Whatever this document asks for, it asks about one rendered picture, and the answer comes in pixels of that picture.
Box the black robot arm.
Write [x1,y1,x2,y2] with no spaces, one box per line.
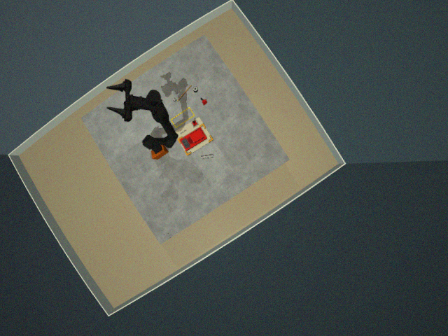
[142,90,179,154]

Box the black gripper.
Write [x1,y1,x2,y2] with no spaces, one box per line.
[106,79,145,122]

